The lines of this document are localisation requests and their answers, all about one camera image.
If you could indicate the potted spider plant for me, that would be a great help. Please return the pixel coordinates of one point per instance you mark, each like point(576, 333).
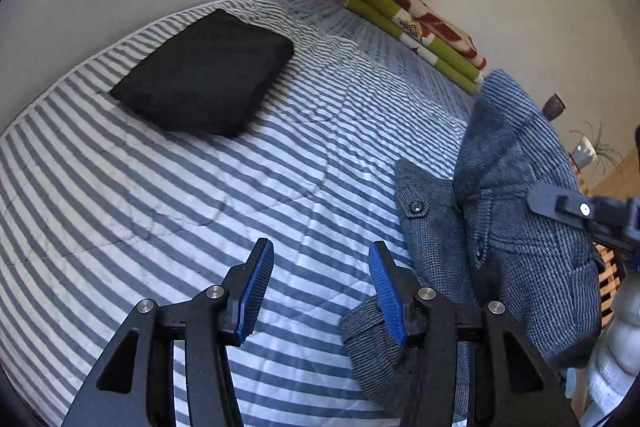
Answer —
point(585, 152)

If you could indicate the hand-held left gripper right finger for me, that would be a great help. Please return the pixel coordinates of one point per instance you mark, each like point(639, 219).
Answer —
point(387, 297)

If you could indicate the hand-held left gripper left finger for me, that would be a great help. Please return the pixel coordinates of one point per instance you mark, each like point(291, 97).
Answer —
point(255, 292)

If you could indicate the grey tweed pants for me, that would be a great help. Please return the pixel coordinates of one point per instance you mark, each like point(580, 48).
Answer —
point(520, 157)

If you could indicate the green folded quilt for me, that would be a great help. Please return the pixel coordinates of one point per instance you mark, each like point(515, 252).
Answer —
point(372, 4)

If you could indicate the wooden slatted rail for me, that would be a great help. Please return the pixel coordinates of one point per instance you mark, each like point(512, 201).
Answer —
point(607, 277)

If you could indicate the striped blue white mattress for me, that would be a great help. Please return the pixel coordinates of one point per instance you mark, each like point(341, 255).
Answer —
point(200, 207)

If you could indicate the dark ceramic vase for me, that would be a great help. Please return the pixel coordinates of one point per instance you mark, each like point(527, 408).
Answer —
point(553, 107)

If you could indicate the wooden door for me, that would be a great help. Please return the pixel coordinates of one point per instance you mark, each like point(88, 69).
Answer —
point(622, 179)

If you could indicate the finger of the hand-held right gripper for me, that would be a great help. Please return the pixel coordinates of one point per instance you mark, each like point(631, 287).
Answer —
point(570, 207)

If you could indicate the black pants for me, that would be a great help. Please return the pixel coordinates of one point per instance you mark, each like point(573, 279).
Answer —
point(205, 72)

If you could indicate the red floral folded blanket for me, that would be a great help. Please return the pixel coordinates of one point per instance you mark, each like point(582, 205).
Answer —
point(430, 19)

